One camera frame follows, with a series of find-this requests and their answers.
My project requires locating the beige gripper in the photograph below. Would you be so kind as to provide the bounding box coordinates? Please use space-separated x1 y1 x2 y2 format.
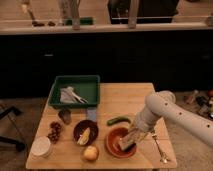
129 123 148 143

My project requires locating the red bowl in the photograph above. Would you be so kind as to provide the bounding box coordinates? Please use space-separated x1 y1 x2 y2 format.
105 127 137 158

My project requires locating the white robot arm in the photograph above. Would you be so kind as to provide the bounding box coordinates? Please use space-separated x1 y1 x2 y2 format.
130 91 213 148

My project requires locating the dark brown bowl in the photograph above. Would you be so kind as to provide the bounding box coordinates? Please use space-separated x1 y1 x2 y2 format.
73 120 99 146

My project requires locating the green cucumber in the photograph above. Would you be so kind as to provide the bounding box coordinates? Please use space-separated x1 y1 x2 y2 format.
107 116 131 126

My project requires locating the silver fork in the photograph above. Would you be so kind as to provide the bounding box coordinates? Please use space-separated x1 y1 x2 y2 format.
151 131 170 164

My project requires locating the grey blue sponge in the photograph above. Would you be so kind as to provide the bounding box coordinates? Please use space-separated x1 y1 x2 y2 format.
86 107 97 122

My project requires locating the yellow apple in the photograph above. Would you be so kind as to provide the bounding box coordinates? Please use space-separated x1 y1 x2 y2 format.
83 146 99 161

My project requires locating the banana slice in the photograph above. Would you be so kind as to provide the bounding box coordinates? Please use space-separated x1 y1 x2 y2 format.
77 128 90 145

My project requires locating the green plastic tray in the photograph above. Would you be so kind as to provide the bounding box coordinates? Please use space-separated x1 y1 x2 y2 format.
48 75 100 109

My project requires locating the clutter pile on floor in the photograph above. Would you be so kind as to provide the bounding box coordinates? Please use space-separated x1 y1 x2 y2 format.
183 90 213 119

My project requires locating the small metal cup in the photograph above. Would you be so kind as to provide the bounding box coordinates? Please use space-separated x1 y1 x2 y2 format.
58 109 71 125

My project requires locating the white plastic fork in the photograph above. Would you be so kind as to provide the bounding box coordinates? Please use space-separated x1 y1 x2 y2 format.
68 87 88 103

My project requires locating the grey cloth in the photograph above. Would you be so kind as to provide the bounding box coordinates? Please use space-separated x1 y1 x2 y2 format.
60 87 76 103

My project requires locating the black chair base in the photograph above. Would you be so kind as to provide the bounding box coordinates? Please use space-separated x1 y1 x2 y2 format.
0 105 26 152

